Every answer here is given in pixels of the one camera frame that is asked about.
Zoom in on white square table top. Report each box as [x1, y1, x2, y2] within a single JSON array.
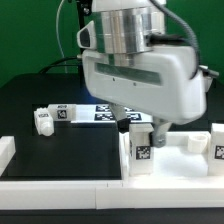
[[120, 131, 213, 179]]

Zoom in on black camera pole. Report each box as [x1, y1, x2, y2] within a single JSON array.
[[76, 0, 93, 77]]

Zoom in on white left obstacle block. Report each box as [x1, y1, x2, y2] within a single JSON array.
[[0, 136, 16, 176]]

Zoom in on black cable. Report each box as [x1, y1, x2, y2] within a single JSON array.
[[39, 55, 83, 75]]

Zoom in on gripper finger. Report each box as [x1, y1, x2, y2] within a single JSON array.
[[109, 103, 130, 131], [152, 118, 171, 148]]

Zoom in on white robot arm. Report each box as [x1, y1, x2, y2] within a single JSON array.
[[77, 0, 206, 147]]

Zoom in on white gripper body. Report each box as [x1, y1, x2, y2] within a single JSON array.
[[76, 20, 208, 126]]

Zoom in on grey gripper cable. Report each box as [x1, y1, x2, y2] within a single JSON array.
[[146, 0, 220, 81]]

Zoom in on white front obstacle bar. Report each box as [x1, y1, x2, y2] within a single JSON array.
[[0, 178, 224, 210]]

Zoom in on white paper with tags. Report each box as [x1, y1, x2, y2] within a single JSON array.
[[72, 104, 152, 123]]

